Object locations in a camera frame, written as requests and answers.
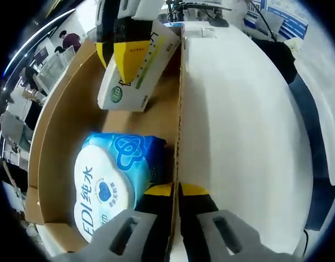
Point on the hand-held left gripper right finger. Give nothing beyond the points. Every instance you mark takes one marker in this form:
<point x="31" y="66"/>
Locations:
<point x="246" y="237"/>

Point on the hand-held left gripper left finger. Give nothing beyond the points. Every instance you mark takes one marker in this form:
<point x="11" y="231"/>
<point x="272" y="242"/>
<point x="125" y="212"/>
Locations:
<point x="102" y="245"/>

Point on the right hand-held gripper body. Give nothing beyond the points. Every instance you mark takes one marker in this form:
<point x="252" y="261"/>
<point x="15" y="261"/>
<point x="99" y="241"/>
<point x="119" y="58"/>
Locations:
<point x="148" y="8"/>

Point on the silver cylinder bottle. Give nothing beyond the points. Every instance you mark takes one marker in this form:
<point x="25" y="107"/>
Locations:
<point x="194" y="32"/>

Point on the blue wet wipes soft item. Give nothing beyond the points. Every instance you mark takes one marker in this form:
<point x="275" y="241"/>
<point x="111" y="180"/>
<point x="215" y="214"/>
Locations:
<point x="102" y="177"/>

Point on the brown cardboard shoe box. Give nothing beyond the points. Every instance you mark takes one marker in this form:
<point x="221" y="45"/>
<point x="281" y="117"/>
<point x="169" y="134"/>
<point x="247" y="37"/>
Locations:
<point x="55" y="109"/>

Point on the black metal monitor stand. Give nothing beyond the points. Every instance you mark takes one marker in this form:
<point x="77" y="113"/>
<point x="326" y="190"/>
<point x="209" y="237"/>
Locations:
<point x="171" y="11"/>

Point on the row of white office chairs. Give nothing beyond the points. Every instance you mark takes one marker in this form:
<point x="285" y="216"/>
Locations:
<point x="55" y="66"/>

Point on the dark standing screen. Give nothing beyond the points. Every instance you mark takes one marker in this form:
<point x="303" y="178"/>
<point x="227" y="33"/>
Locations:
<point x="43" y="52"/>

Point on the dark cloth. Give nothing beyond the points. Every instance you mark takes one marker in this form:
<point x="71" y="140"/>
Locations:
<point x="279" y="57"/>

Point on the blue white wall poster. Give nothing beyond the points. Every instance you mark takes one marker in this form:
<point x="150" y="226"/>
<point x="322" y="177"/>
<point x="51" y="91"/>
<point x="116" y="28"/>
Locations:
<point x="290" y="21"/>

